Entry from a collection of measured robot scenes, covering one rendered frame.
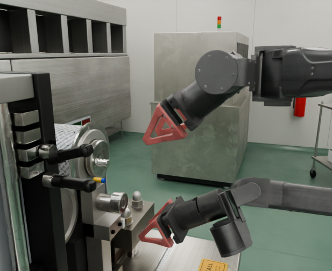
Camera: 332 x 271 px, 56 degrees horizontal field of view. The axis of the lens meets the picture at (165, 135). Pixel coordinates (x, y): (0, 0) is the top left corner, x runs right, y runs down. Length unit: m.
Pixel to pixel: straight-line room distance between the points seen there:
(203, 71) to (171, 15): 4.89
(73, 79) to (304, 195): 0.84
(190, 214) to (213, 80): 0.33
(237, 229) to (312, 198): 0.16
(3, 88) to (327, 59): 0.33
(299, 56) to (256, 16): 4.63
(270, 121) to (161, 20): 2.34
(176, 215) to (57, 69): 0.65
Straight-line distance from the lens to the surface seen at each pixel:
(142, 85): 5.48
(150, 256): 0.95
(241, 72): 0.41
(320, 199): 0.70
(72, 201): 0.64
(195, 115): 0.51
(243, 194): 0.64
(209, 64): 0.42
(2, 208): 0.35
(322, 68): 0.41
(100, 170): 0.66
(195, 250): 0.98
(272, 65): 0.48
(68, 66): 1.15
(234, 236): 0.65
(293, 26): 5.05
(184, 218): 0.67
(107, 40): 1.41
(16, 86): 0.31
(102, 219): 0.66
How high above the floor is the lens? 1.46
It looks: 15 degrees down
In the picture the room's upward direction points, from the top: straight up
